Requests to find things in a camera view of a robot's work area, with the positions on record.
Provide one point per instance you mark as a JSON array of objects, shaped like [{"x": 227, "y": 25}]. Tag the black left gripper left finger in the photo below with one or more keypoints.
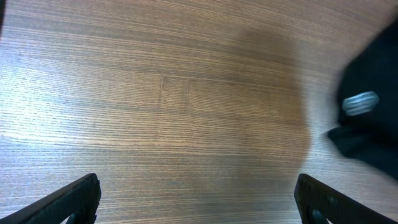
[{"x": 75, "y": 203}]

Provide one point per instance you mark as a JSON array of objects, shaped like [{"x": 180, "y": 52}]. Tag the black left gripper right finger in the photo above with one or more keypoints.
[{"x": 319, "y": 203}]

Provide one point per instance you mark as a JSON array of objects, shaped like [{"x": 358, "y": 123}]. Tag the black polo shirt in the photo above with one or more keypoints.
[{"x": 367, "y": 105}]

